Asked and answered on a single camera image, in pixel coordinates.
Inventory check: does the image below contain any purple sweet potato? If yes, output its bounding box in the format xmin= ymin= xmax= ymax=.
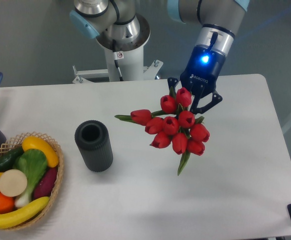
xmin=33 ymin=167 xmax=58 ymax=200

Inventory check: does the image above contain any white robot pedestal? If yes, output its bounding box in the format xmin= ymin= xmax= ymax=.
xmin=72 ymin=14 xmax=164 ymax=84

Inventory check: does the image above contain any black cable on pedestal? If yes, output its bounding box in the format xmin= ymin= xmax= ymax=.
xmin=111 ymin=39 xmax=124 ymax=82

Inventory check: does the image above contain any red tulip bouquet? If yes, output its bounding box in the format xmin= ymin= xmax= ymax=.
xmin=115 ymin=87 xmax=210 ymax=175

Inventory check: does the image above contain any green bok choy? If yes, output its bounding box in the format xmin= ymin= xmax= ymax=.
xmin=13 ymin=149 xmax=48 ymax=209

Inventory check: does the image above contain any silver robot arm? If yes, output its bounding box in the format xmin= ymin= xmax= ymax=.
xmin=69 ymin=0 xmax=249 ymax=114

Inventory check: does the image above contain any dark grey ribbed vase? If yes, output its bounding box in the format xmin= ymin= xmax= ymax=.
xmin=74 ymin=120 xmax=113 ymax=172

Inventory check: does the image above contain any blue Robotiq gripper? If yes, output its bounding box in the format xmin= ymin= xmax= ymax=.
xmin=166 ymin=45 xmax=228 ymax=116

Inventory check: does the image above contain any yellow banana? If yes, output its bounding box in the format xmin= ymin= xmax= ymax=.
xmin=0 ymin=196 xmax=50 ymax=229

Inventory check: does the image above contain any beige round disc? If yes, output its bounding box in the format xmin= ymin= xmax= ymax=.
xmin=0 ymin=169 xmax=28 ymax=197

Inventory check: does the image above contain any woven wicker basket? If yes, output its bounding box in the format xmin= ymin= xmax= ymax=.
xmin=0 ymin=132 xmax=64 ymax=230

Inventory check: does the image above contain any dark green cucumber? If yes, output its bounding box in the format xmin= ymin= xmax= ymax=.
xmin=0 ymin=146 xmax=24 ymax=173

